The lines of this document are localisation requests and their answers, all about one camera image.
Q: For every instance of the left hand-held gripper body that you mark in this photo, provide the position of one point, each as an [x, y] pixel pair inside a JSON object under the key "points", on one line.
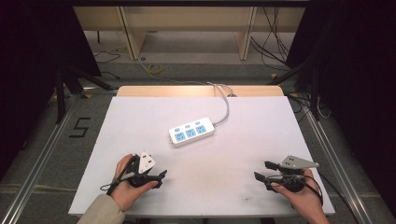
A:
{"points": [[145, 163]]}

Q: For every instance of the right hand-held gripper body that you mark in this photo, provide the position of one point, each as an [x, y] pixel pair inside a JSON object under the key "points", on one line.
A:
{"points": [[295, 163]]}

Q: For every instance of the white power strip blue sockets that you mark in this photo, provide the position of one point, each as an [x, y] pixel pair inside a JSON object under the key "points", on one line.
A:
{"points": [[191, 132]]}

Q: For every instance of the person's left hand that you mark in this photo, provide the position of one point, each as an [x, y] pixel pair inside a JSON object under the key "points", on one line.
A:
{"points": [[124, 194]]}

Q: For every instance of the person's right hand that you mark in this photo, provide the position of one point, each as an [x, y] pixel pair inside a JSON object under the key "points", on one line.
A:
{"points": [[306, 200]]}

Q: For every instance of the white board sheet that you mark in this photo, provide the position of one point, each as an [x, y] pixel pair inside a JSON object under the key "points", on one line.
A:
{"points": [[218, 174]]}

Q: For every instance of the black metal stand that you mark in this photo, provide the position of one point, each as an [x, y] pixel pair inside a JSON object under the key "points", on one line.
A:
{"points": [[67, 87], [313, 90]]}

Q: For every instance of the wooden table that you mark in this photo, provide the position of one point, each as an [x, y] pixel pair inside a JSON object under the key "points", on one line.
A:
{"points": [[171, 91]]}

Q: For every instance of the yellow tape roll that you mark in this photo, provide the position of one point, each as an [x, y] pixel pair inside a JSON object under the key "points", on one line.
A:
{"points": [[154, 69]]}

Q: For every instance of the black curtain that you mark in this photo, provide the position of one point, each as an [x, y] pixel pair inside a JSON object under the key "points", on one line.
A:
{"points": [[31, 62], [358, 77]]}

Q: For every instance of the light wooden bench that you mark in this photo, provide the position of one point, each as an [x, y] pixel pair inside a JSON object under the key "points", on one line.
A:
{"points": [[186, 18]]}

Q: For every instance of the aluminium floor rail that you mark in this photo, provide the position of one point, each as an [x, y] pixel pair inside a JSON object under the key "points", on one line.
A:
{"points": [[40, 161], [339, 168]]}

